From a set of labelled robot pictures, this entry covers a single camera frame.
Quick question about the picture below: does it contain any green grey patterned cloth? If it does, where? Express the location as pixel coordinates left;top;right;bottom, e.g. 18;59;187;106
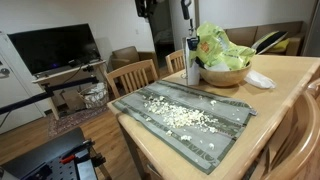
111;79;258;175

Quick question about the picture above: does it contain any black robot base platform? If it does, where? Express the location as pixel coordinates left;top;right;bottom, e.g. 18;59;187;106
0;126;113;180

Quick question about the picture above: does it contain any thin black vertical stick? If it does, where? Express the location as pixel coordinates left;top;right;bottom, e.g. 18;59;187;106
189;18;196;37

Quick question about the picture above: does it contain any green snack bag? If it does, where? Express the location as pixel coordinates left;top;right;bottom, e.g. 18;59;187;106
194;21;257;72

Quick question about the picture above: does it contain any brown armchair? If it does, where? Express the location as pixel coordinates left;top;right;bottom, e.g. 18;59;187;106
110;45;159;73

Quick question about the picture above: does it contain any wooden slat back chair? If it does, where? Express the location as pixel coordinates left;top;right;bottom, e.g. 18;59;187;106
104;59;160;100
165;49;186;75

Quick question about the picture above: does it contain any white carton with blue label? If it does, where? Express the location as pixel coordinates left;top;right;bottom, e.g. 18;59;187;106
184;35;202;87

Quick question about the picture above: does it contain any brown sofa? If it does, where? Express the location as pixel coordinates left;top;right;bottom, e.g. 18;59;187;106
223;20;306;57

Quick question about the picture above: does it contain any wooden bowl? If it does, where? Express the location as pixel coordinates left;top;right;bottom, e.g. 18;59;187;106
198;61;253;88

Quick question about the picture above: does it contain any yellow black striped pillow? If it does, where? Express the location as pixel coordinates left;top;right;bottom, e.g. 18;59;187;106
251;30;289;55

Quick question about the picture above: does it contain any black television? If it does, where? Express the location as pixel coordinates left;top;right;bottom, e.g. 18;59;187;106
7;23;102;76

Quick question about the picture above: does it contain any wicker basket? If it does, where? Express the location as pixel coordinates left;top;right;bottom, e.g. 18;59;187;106
78;82;110;110

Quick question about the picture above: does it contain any clear white plastic bag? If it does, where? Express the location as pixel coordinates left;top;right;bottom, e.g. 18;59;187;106
244;69;277;90

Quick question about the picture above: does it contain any yellow cushion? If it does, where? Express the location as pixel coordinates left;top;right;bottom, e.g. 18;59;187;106
268;38;291;54

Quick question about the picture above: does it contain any light wooden tv stand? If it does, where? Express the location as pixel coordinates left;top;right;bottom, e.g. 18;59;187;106
32;59;108;121

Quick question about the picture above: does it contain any scattered white popcorn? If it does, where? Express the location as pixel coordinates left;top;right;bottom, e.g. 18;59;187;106
142;94;242;151

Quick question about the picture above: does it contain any brown cardboard box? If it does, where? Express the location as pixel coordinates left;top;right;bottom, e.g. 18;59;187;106
60;88;86;113

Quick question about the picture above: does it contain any patterned rug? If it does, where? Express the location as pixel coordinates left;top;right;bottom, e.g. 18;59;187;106
47;105;111;139

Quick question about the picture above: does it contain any black metal pole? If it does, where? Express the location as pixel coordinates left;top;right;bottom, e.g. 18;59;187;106
0;76;100;116

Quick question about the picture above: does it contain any white door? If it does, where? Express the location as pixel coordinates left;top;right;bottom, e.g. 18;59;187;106
0;31;46;135

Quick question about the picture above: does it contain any wooden chair with curved back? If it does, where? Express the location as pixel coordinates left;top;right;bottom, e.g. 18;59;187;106
244;78;320;180

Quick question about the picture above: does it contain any silver door handle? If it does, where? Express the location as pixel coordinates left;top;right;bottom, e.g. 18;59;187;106
0;67;11;78

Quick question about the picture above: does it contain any red tool handle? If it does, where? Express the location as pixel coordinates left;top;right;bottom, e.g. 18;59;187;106
59;153;78;164

